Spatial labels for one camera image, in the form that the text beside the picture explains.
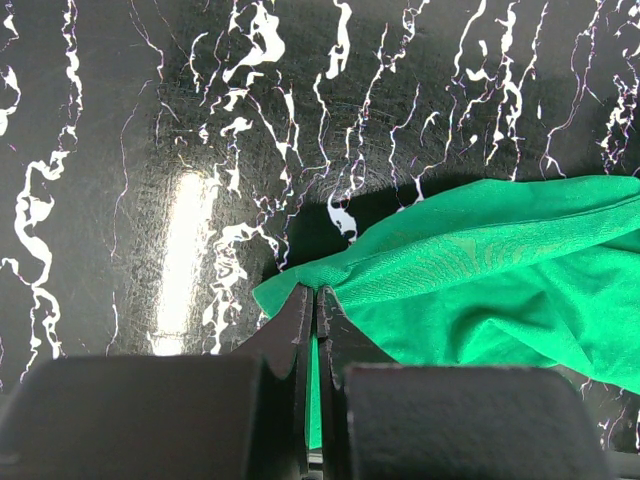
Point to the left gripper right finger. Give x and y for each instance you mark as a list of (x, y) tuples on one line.
[(385, 420)]

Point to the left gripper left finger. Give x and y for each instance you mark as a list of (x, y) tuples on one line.
[(239, 415)]

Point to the green t shirt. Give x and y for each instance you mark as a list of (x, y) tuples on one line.
[(495, 272)]

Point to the black marble pattern mat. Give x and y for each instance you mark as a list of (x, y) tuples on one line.
[(162, 159)]

